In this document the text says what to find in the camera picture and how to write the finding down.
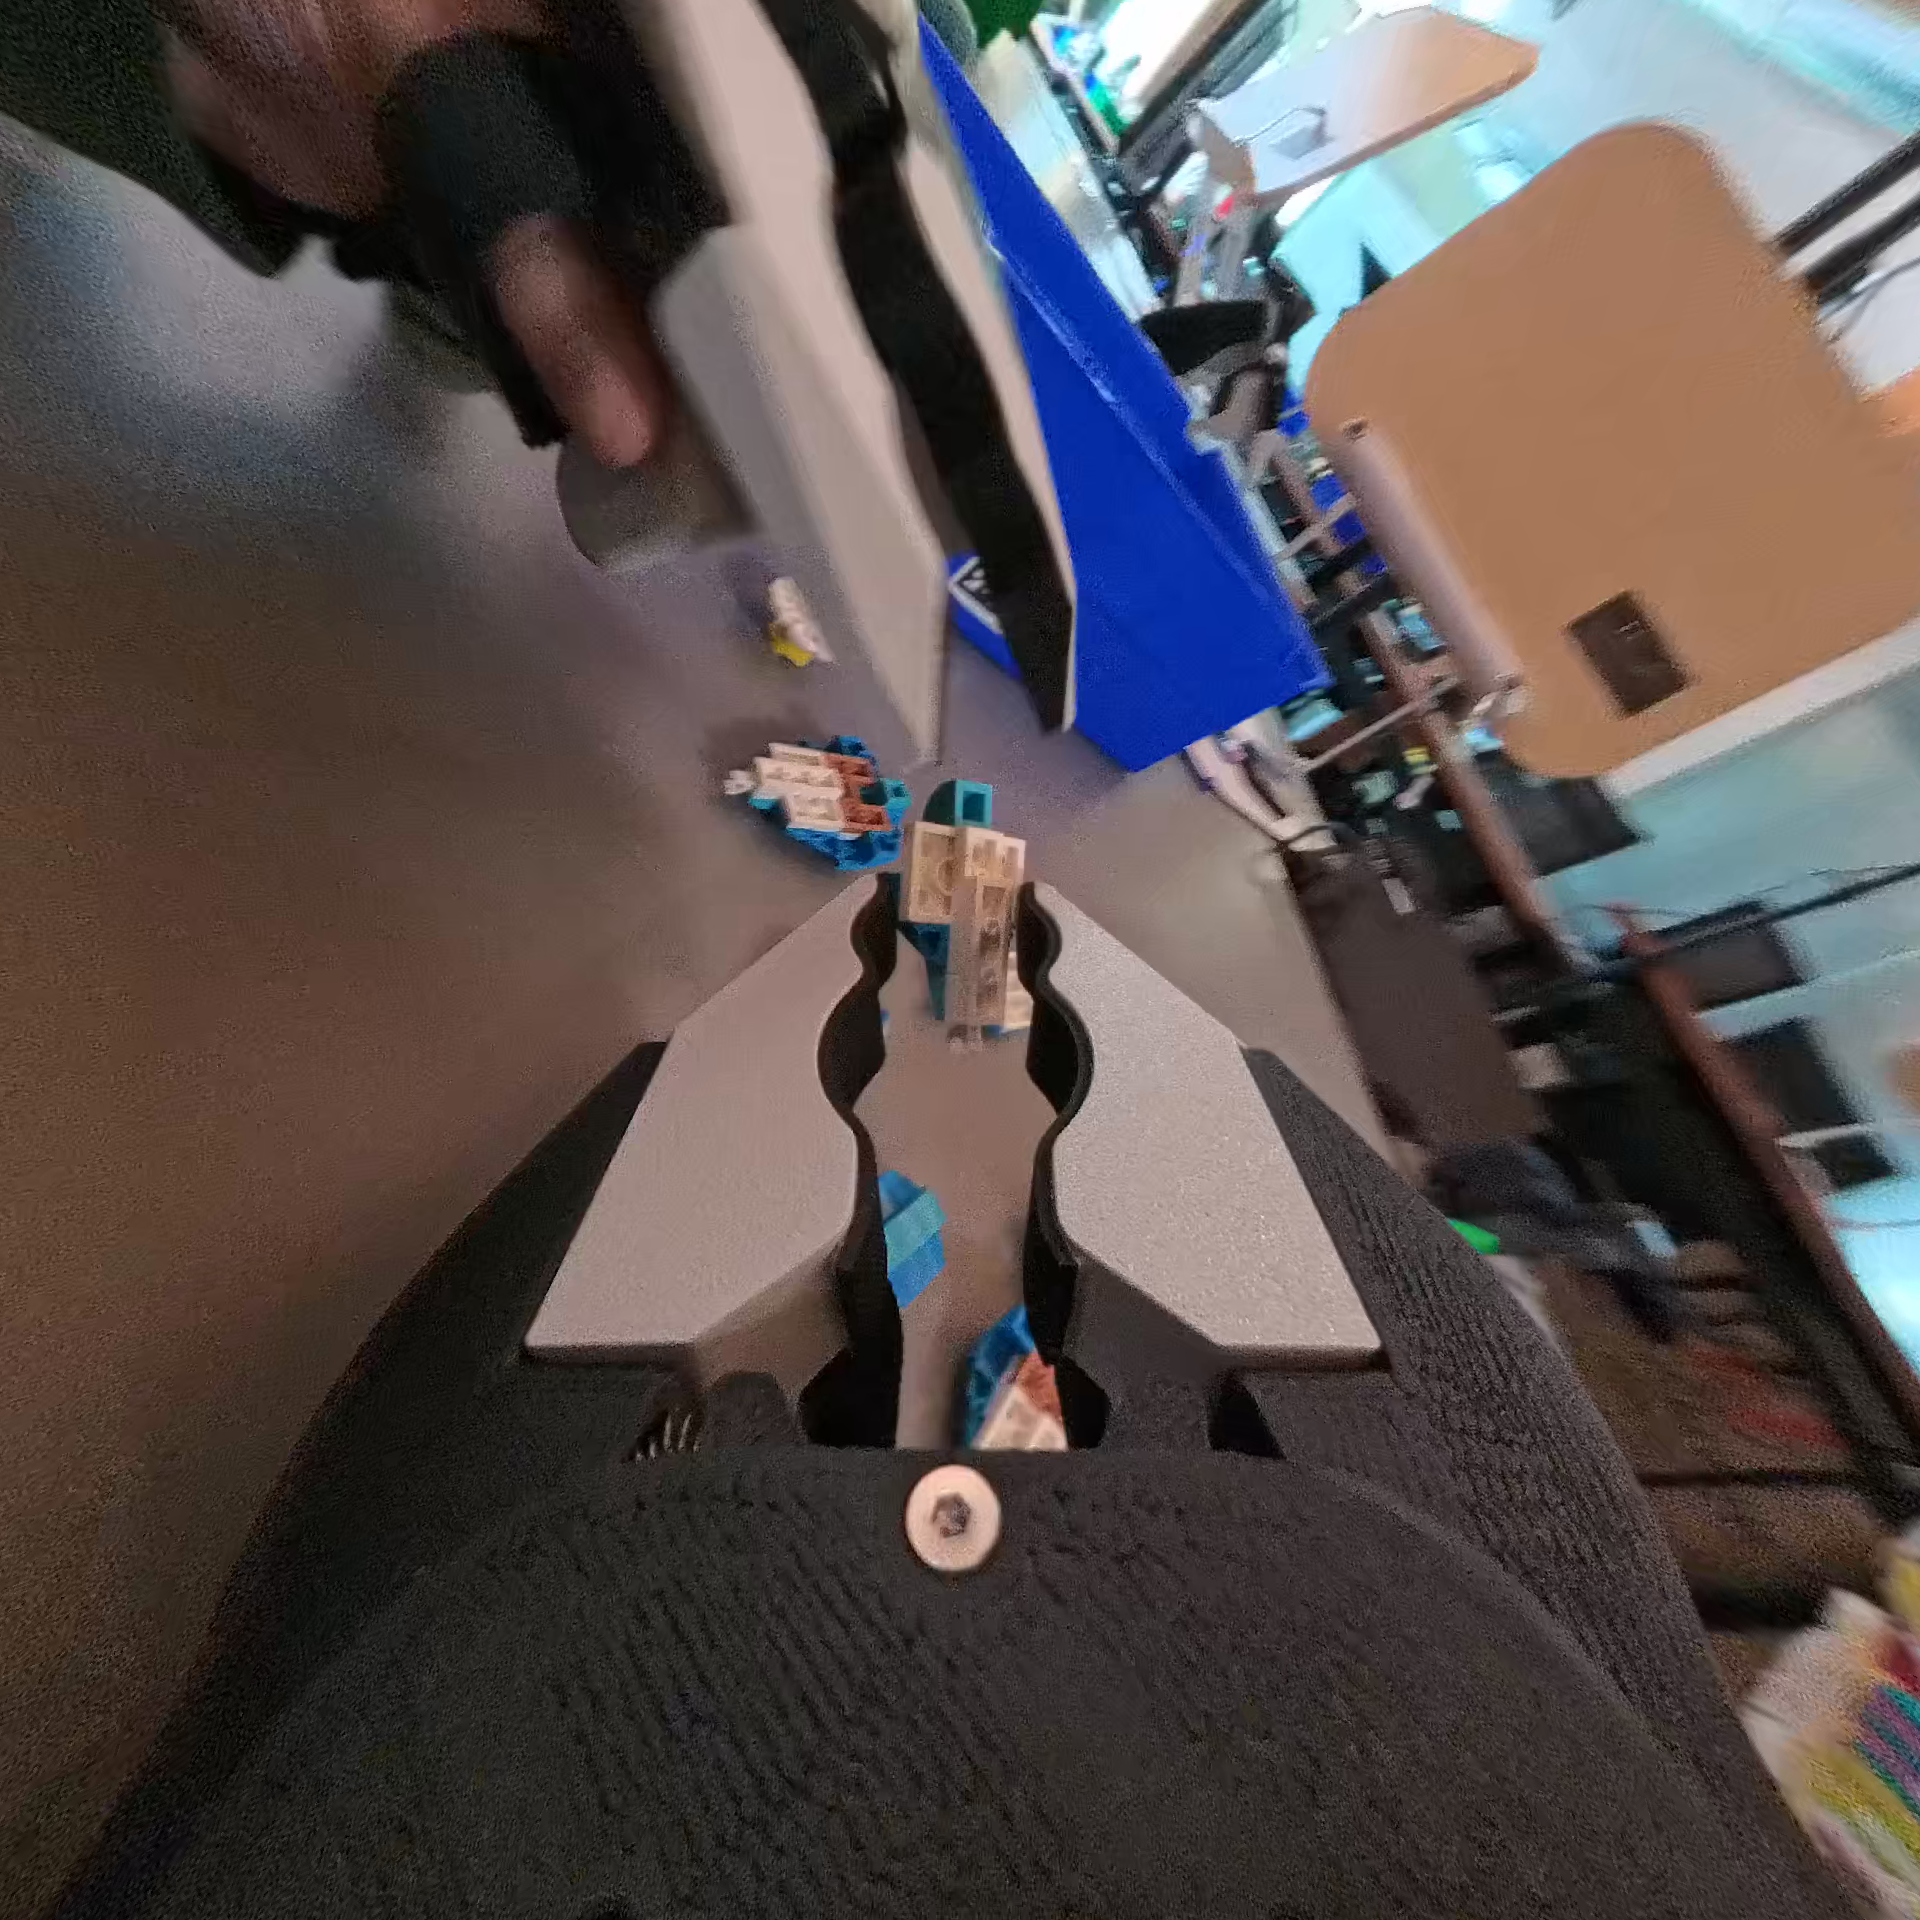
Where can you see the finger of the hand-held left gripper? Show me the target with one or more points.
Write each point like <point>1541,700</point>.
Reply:
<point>961,390</point>
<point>810,375</point>

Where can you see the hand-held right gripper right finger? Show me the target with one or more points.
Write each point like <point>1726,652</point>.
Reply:
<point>1201,1201</point>

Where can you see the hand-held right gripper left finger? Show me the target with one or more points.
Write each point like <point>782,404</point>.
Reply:
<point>720,1185</point>

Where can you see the blue and white lego piece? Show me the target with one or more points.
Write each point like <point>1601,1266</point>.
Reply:
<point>961,902</point>

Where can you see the blue orange white lego piece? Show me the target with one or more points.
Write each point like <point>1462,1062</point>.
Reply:
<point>1018,1388</point>
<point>826,802</point>

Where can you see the white and yellow lego piece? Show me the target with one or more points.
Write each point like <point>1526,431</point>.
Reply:
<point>796,622</point>

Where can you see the person's left hand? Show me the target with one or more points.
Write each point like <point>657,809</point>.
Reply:
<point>299,89</point>

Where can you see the blue box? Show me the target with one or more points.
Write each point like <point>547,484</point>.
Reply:
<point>1140,524</point>

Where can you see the tan wooden panel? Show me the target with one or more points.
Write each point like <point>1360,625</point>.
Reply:
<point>1620,450</point>

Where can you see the colourful printed paper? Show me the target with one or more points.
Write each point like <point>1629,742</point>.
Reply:
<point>1860,1757</point>

